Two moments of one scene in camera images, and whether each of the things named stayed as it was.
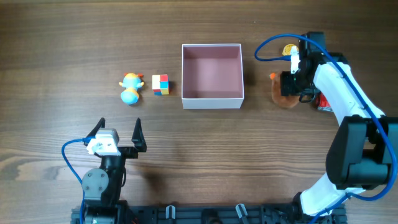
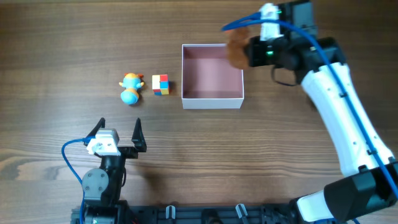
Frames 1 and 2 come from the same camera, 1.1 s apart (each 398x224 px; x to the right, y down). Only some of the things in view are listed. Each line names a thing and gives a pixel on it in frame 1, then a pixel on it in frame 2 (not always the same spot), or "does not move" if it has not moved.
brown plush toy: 285,101 → 237,56
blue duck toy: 132,82 does not move
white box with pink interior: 212,76 does not move
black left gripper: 131,152 does not move
